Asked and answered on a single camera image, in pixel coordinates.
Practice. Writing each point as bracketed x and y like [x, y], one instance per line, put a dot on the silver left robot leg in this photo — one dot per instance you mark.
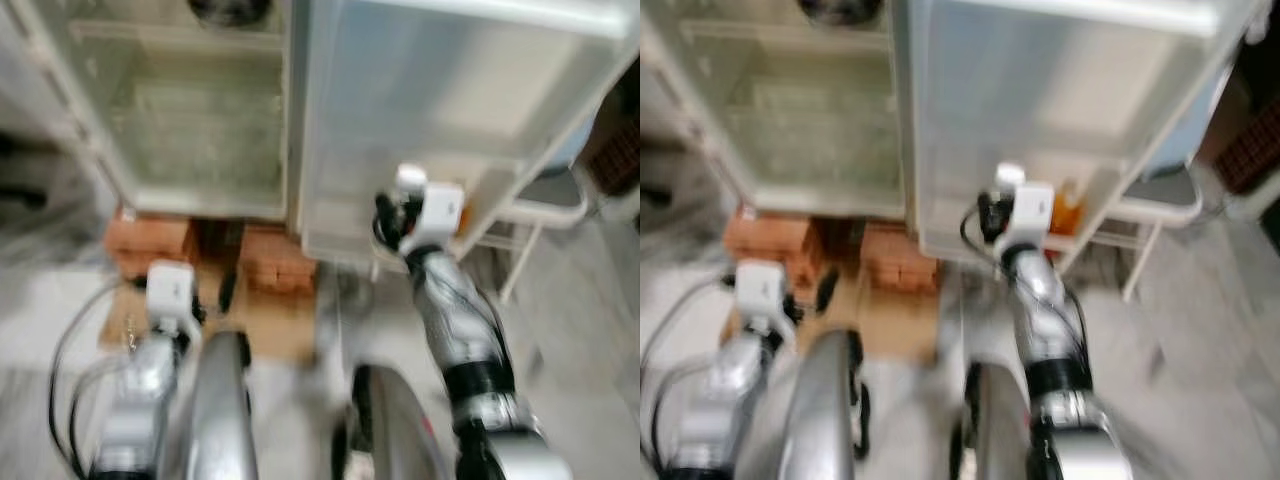
[820, 420]
[215, 420]

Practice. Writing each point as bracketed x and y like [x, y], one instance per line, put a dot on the red-brown plastic basket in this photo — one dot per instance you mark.
[615, 160]
[1250, 160]

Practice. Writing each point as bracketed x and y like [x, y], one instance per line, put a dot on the red brick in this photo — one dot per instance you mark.
[278, 260]
[150, 245]
[765, 245]
[890, 260]

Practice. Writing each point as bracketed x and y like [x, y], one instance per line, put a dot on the black pot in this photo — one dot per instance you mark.
[838, 10]
[230, 10]

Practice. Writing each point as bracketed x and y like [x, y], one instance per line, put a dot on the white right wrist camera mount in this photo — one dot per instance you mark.
[1032, 212]
[438, 215]

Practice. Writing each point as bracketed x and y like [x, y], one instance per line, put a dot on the white open fridge cabinet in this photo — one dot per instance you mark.
[200, 120]
[800, 120]

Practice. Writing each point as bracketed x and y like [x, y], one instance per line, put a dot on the small jar with white lid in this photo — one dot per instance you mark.
[1010, 177]
[411, 180]

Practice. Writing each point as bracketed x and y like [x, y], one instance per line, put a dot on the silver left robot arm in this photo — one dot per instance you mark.
[135, 400]
[715, 400]

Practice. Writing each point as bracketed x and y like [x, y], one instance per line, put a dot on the white metal rack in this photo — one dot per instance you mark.
[1160, 195]
[545, 200]

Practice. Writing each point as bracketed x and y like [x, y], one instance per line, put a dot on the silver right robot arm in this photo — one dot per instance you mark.
[465, 320]
[1050, 320]

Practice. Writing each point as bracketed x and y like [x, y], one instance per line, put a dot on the silver robot leg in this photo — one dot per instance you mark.
[820, 420]
[215, 420]
[395, 430]
[1000, 430]

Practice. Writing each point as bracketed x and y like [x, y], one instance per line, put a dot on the silver right robot leg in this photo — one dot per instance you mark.
[395, 430]
[1000, 430]

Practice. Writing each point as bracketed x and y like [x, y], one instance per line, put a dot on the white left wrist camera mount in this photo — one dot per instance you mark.
[760, 288]
[170, 290]

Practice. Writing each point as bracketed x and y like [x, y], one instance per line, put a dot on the brown cardboard sheet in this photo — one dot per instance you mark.
[280, 325]
[895, 325]

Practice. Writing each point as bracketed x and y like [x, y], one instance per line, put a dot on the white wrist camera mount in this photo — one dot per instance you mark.
[760, 288]
[170, 290]
[1032, 212]
[438, 215]

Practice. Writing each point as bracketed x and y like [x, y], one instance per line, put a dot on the amber liquid bottle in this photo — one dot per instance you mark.
[465, 220]
[1068, 210]

